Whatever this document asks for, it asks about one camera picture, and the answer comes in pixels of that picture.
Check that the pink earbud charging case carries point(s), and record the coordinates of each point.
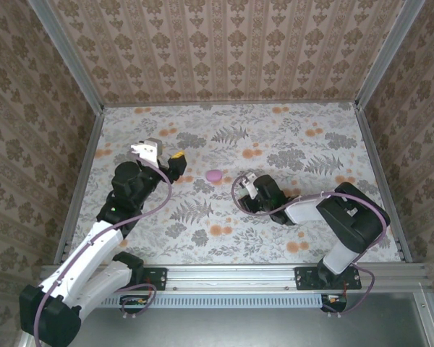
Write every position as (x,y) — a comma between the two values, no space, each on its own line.
(214,176)

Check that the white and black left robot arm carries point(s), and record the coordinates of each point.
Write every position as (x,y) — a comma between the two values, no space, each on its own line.
(90,249)

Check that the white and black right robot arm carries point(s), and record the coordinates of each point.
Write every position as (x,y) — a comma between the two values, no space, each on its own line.
(351,220)

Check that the black connector box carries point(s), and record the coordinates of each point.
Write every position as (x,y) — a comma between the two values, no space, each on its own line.
(132,303)
(334,303)

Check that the grey metal panel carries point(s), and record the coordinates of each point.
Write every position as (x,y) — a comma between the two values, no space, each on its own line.
(220,329)

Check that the aluminium side rail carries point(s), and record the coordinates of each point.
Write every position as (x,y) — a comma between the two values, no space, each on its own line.
(374,162)
(87,162)

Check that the thin aluminium wall rail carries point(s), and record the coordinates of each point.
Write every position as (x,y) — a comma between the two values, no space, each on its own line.
(231,103)

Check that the long aluminium base rail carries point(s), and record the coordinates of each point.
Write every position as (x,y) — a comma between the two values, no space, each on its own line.
(231,278)

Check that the aluminium corner post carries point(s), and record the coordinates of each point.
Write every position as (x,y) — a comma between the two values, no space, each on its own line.
(387,54)
(68,54)

